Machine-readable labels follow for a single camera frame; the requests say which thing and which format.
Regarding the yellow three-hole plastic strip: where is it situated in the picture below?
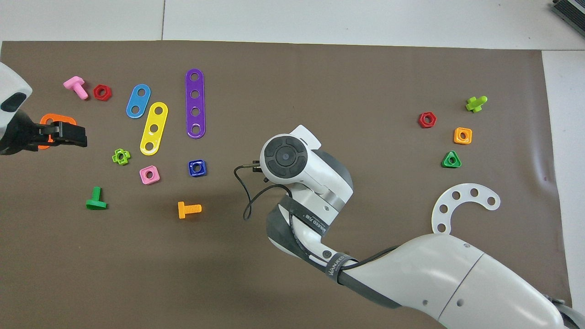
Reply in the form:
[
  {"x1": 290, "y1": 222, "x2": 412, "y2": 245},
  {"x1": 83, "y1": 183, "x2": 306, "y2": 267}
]
[{"x1": 139, "y1": 101, "x2": 169, "y2": 156}]

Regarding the orange heart-shaped plastic plate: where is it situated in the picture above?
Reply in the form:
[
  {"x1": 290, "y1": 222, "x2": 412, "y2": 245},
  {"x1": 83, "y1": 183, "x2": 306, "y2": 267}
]
[{"x1": 38, "y1": 114, "x2": 77, "y2": 150}]

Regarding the light green cross bolt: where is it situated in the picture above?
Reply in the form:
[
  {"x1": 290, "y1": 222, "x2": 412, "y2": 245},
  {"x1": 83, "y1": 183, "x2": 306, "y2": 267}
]
[{"x1": 465, "y1": 96, "x2": 488, "y2": 113}]

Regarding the brown table mat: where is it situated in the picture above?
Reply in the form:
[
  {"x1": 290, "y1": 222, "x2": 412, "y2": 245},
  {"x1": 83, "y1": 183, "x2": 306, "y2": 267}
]
[{"x1": 0, "y1": 40, "x2": 575, "y2": 329}]

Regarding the black ribbed device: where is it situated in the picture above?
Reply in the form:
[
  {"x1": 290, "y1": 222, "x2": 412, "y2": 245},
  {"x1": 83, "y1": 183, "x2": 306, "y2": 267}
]
[{"x1": 551, "y1": 0, "x2": 585, "y2": 26}]

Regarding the purple four-hole plastic strip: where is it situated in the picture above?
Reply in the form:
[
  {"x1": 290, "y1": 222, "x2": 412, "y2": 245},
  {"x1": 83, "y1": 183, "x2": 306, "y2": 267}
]
[{"x1": 185, "y1": 69, "x2": 206, "y2": 139}]

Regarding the pink plastic bolt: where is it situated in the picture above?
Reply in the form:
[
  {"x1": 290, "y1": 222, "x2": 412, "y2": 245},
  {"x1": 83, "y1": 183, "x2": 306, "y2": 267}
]
[{"x1": 63, "y1": 76, "x2": 89, "y2": 101}]

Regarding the green triangular plastic nut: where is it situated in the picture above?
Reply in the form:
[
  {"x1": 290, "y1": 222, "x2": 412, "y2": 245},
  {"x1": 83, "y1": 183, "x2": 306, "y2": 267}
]
[{"x1": 441, "y1": 150, "x2": 462, "y2": 169}]

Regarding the orange plastic bolt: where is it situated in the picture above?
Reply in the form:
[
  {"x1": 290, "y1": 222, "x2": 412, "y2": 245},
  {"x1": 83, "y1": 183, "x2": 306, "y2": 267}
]
[{"x1": 177, "y1": 201, "x2": 202, "y2": 219}]

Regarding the pink square plastic nut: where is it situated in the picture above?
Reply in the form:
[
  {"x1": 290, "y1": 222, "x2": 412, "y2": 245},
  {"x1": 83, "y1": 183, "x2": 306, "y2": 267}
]
[{"x1": 139, "y1": 165, "x2": 161, "y2": 185}]

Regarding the dark green plastic bolt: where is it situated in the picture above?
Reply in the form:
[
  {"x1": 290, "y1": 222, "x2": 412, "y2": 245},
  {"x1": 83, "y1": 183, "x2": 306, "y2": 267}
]
[{"x1": 85, "y1": 186, "x2": 108, "y2": 211}]

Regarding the white curved five-hole strip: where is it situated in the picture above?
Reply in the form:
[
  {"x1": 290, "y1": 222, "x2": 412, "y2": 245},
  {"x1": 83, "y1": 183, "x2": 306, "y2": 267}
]
[{"x1": 431, "y1": 183, "x2": 501, "y2": 236}]

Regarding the blue two-hole plastic strip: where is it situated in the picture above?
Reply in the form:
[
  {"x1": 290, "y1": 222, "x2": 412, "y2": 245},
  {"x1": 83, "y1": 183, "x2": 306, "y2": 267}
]
[{"x1": 126, "y1": 84, "x2": 151, "y2": 119}]

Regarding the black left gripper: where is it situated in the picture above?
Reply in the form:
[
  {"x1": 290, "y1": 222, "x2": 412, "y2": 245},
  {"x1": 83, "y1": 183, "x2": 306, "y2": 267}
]
[{"x1": 0, "y1": 112, "x2": 89, "y2": 156}]

